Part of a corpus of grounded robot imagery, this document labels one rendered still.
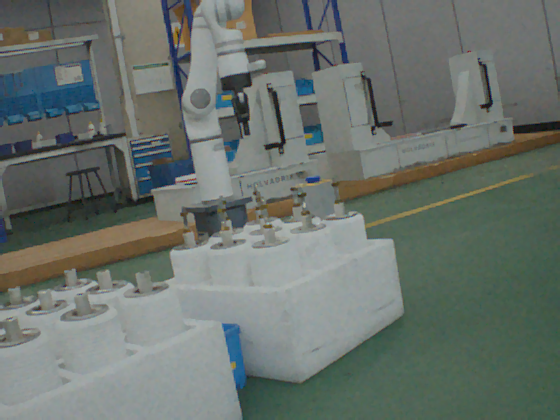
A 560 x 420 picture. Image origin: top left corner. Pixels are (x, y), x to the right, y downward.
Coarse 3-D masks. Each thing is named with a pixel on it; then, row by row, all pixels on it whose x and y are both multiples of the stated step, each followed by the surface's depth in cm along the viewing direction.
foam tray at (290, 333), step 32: (352, 256) 132; (384, 256) 140; (192, 288) 130; (224, 288) 125; (256, 288) 120; (288, 288) 116; (320, 288) 122; (352, 288) 130; (384, 288) 139; (224, 320) 126; (256, 320) 120; (288, 320) 115; (320, 320) 121; (352, 320) 129; (384, 320) 138; (256, 352) 122; (288, 352) 116; (320, 352) 121
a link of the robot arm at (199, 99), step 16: (192, 32) 172; (208, 32) 170; (192, 48) 171; (208, 48) 170; (192, 64) 171; (208, 64) 171; (192, 80) 170; (208, 80) 171; (192, 96) 170; (208, 96) 171; (192, 112) 171; (208, 112) 172
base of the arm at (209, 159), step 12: (192, 144) 174; (204, 144) 173; (216, 144) 174; (192, 156) 176; (204, 156) 173; (216, 156) 174; (204, 168) 174; (216, 168) 174; (204, 180) 174; (216, 180) 174; (228, 180) 177; (204, 192) 175; (216, 192) 174; (228, 192) 176; (204, 204) 176
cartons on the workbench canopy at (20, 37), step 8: (0, 32) 616; (8, 32) 621; (16, 32) 627; (24, 32) 631; (32, 32) 638; (40, 32) 641; (48, 32) 644; (0, 40) 616; (8, 40) 621; (16, 40) 626; (24, 40) 631; (32, 40) 638; (40, 40) 641; (48, 40) 645
